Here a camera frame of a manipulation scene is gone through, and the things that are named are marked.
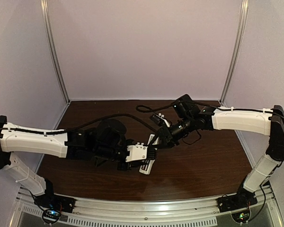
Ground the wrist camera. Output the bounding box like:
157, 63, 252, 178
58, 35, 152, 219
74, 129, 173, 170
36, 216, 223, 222
125, 143, 151, 163
150, 113, 172, 128

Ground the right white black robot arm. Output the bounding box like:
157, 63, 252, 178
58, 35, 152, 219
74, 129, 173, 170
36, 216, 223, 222
148, 94, 284, 206

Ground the front aluminium rail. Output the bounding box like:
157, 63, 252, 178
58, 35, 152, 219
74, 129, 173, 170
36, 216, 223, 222
14, 184, 281, 227

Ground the right black camera cable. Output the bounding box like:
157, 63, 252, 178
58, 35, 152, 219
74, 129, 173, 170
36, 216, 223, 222
136, 100, 218, 114

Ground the left aluminium frame post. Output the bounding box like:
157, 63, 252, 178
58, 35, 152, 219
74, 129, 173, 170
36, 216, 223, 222
40, 0, 71, 105

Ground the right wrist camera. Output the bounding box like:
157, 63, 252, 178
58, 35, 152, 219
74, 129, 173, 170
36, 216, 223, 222
150, 113, 172, 128

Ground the right aluminium frame post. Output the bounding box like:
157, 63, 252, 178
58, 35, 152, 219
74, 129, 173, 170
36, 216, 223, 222
219, 0, 249, 104

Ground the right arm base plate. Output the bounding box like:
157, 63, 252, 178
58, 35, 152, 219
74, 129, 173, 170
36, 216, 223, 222
216, 193, 257, 213

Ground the aluminium frame post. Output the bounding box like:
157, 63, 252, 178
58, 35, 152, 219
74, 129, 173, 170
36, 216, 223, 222
40, 0, 71, 105
219, 0, 249, 104

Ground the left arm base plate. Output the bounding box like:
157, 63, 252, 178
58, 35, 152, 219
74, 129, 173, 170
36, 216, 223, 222
34, 194, 76, 213

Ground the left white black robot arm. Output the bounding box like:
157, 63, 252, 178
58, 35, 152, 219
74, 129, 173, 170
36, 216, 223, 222
0, 115, 146, 208

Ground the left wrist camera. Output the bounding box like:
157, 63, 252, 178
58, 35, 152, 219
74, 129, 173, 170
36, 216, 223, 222
125, 143, 151, 163

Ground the black camera cable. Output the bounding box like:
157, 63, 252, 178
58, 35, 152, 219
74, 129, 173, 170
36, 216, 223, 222
0, 113, 161, 140
136, 100, 218, 114

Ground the white remote control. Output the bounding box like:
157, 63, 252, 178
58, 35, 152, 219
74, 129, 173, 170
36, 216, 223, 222
139, 134, 158, 175

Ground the left black camera cable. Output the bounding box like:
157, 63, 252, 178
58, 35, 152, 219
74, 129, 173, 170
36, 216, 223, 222
0, 113, 161, 140

